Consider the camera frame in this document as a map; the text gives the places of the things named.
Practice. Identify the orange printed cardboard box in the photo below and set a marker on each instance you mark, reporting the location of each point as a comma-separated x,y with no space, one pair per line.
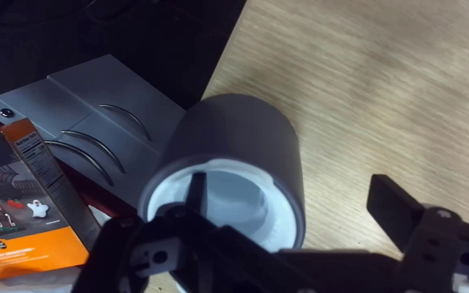
23,216

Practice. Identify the gray plastic case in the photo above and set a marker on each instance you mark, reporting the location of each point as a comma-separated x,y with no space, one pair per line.
109,91

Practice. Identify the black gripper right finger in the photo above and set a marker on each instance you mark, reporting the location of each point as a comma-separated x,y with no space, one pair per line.
394,211

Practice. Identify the gray cup white insert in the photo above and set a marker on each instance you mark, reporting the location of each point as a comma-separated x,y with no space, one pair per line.
235,130

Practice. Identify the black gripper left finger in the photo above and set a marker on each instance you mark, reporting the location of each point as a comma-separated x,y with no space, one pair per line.
197,192

